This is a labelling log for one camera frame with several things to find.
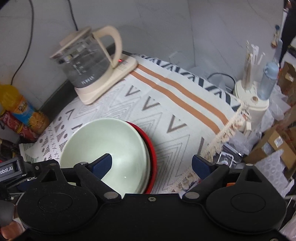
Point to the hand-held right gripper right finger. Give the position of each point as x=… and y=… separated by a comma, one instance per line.
x=200, y=165

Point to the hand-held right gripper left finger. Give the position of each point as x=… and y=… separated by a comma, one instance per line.
x=101, y=165

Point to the pale green ceramic bowl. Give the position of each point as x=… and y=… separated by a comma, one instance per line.
x=104, y=139

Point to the red plate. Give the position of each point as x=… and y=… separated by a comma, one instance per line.
x=151, y=157

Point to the person's left hand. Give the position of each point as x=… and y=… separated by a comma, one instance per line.
x=9, y=231

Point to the clear plastic container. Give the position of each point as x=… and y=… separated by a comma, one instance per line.
x=229, y=155

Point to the patterned fringed tablecloth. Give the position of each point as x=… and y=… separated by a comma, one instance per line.
x=161, y=115

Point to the orange juice bottle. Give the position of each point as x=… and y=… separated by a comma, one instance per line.
x=23, y=109

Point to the cream chopstick holder appliance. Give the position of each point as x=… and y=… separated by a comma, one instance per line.
x=252, y=109

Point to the cardboard box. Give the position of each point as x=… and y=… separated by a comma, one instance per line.
x=275, y=143
x=288, y=78

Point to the cream kettle base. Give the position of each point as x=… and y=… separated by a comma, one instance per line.
x=108, y=78

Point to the translucent plastic bag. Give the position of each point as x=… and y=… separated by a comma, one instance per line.
x=275, y=109

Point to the pale blue water bottle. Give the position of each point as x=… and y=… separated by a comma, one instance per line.
x=268, y=78

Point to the bundle of wrapped chopsticks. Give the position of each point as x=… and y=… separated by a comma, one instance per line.
x=251, y=62

